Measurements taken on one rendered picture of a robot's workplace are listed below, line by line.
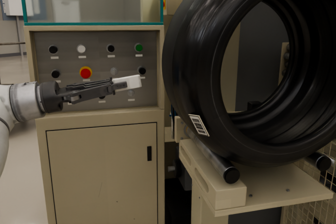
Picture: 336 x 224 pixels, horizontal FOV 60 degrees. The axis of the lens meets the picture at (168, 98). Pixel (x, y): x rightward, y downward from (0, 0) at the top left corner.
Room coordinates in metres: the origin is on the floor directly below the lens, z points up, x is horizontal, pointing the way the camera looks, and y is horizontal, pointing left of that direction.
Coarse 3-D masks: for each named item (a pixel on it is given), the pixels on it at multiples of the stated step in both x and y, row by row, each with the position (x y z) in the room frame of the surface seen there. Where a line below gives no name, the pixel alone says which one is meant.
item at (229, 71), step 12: (228, 48) 1.06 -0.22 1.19; (228, 60) 1.07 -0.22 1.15; (228, 72) 1.07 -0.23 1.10; (228, 84) 1.07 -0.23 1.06; (228, 96) 1.07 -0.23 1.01; (228, 108) 1.07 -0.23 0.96; (192, 180) 1.15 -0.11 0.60; (192, 192) 1.15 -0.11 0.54; (192, 204) 1.15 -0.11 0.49; (204, 204) 1.05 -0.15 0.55; (192, 216) 1.14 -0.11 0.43; (204, 216) 1.05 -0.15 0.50
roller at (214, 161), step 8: (192, 136) 0.93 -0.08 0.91; (200, 144) 0.85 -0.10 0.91; (208, 152) 0.79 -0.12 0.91; (208, 160) 0.79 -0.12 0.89; (216, 160) 0.73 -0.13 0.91; (224, 160) 0.72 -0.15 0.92; (216, 168) 0.72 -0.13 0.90; (224, 168) 0.68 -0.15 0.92; (232, 168) 0.68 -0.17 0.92; (224, 176) 0.67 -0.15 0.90; (232, 176) 0.67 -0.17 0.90
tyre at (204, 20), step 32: (192, 0) 0.76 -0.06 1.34; (224, 0) 0.66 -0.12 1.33; (256, 0) 0.66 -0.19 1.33; (288, 0) 0.98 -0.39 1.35; (320, 0) 0.91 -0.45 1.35; (192, 32) 0.67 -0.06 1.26; (224, 32) 0.65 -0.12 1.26; (288, 32) 1.01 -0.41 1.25; (320, 32) 0.97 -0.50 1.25; (192, 64) 0.65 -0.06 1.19; (288, 64) 1.02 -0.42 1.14; (320, 64) 0.96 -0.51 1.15; (192, 96) 0.66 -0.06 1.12; (288, 96) 0.99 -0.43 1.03; (320, 96) 0.91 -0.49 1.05; (192, 128) 0.69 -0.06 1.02; (224, 128) 0.65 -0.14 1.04; (256, 128) 0.95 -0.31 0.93; (288, 128) 0.90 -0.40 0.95; (320, 128) 0.73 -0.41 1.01; (256, 160) 0.68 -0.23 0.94; (288, 160) 0.70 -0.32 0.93
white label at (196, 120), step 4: (192, 116) 0.66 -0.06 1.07; (196, 116) 0.64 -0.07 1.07; (192, 120) 0.67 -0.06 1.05; (196, 120) 0.65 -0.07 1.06; (200, 120) 0.64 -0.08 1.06; (196, 124) 0.66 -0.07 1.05; (200, 124) 0.65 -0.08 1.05; (196, 128) 0.67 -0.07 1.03; (200, 128) 0.66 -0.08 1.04; (204, 128) 0.64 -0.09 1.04; (200, 132) 0.66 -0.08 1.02; (204, 132) 0.65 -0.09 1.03
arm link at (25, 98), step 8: (16, 88) 0.64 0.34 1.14; (24, 88) 0.64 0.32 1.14; (32, 88) 0.64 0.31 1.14; (16, 96) 0.62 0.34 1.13; (24, 96) 0.63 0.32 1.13; (32, 96) 0.63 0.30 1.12; (16, 104) 0.62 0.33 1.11; (24, 104) 0.62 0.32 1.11; (32, 104) 0.63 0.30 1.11; (40, 104) 0.64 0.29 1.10; (16, 112) 0.62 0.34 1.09; (24, 112) 0.62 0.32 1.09; (32, 112) 0.63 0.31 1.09; (40, 112) 0.64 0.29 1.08; (24, 120) 0.64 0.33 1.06
